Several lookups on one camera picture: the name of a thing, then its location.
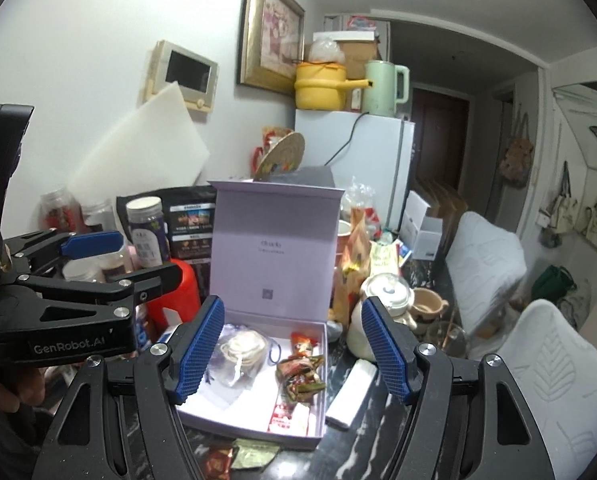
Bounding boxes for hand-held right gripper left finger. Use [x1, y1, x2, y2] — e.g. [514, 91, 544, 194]
[28, 295, 226, 480]

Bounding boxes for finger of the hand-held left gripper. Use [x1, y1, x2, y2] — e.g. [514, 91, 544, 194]
[8, 230, 124, 274]
[19, 262, 184, 307]

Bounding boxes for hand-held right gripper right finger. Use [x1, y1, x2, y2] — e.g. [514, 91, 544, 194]
[361, 296, 561, 480]

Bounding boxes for brown and green snack packet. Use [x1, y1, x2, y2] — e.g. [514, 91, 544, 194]
[276, 355, 327, 404]

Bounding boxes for red and white packet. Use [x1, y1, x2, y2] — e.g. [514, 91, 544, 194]
[268, 400, 312, 436]

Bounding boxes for lavender gift box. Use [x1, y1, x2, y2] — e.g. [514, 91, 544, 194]
[176, 180, 346, 452]

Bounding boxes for person's left hand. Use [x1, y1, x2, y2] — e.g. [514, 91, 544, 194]
[0, 359, 48, 412]

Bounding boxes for red plastic container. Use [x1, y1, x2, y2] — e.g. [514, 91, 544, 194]
[146, 259, 202, 337]

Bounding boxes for clear packet with beige contents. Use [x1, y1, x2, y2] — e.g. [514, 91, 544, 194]
[217, 329, 272, 389]

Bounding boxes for white tissue pack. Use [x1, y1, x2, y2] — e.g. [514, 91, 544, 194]
[325, 359, 379, 430]

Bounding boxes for group of spice jars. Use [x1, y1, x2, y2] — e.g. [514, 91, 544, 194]
[38, 186, 174, 311]

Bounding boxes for blue and white tube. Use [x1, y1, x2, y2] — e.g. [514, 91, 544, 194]
[133, 305, 152, 356]

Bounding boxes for beige ceramic bowl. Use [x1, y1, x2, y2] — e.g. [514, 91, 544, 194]
[408, 287, 450, 334]

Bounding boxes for cream ceramic jar with lid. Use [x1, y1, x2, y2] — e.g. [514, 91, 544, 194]
[348, 272, 415, 362]

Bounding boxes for black printed box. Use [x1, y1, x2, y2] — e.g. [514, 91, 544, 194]
[116, 186, 218, 267]

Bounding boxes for clear glass cup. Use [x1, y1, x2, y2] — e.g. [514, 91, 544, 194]
[421, 320, 472, 362]

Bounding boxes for red snack packet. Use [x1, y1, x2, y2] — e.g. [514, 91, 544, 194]
[291, 332, 319, 358]

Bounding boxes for white foam board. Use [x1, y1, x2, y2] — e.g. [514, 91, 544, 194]
[66, 82, 210, 207]

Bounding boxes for dark brown snack packet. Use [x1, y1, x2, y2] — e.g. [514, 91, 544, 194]
[206, 447, 237, 477]

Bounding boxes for white cardboard box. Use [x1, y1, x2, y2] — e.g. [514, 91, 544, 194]
[401, 191, 444, 261]

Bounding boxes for white leaf-pattern chair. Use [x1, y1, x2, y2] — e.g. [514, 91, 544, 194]
[483, 299, 597, 480]
[445, 211, 527, 337]

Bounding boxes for flat brown cardboard boxes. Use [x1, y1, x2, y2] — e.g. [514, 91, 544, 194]
[415, 177, 469, 241]

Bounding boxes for red and orange snack bag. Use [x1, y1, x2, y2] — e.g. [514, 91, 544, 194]
[251, 127, 289, 177]

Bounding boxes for round woven trivet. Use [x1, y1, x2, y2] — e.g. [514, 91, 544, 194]
[255, 131, 306, 181]

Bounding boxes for green bag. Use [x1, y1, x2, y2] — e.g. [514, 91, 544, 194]
[531, 265, 577, 304]

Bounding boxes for white fridge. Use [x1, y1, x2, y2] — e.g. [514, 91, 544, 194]
[294, 109, 415, 234]

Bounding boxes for dark brown door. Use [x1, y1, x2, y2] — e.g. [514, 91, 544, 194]
[411, 87, 469, 192]

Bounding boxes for brown patterned tote bag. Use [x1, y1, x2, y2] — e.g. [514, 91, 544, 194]
[498, 115, 535, 190]

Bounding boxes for yellow pot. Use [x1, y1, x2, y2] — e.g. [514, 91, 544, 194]
[295, 61, 372, 110]

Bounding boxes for gold framed picture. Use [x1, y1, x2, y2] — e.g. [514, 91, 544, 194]
[237, 0, 306, 95]

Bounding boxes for green electric kettle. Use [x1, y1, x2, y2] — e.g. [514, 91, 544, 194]
[362, 60, 410, 118]

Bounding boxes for clear plastic bag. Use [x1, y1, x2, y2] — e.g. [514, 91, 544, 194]
[311, 37, 347, 65]

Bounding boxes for brown cardboard box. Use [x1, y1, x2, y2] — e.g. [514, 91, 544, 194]
[323, 14, 392, 66]

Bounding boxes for beige wall intercom panel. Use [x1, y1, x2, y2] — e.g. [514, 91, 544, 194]
[141, 39, 219, 114]

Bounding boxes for black power cable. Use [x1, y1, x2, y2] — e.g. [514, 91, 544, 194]
[323, 112, 375, 169]

